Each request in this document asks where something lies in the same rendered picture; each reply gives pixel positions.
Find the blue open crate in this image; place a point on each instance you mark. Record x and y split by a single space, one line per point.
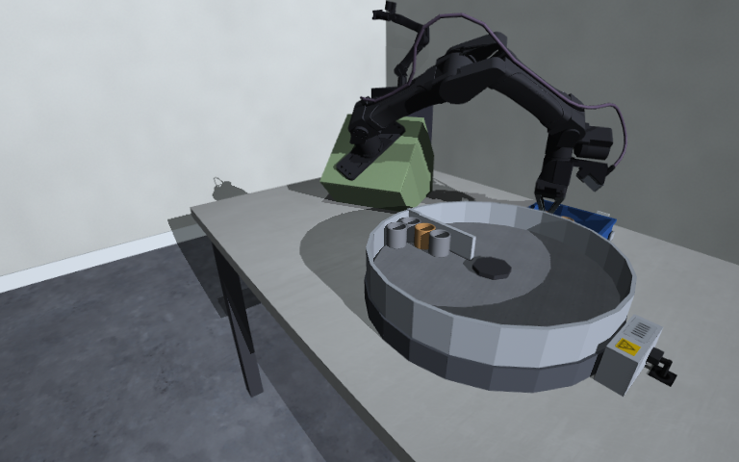
598 223

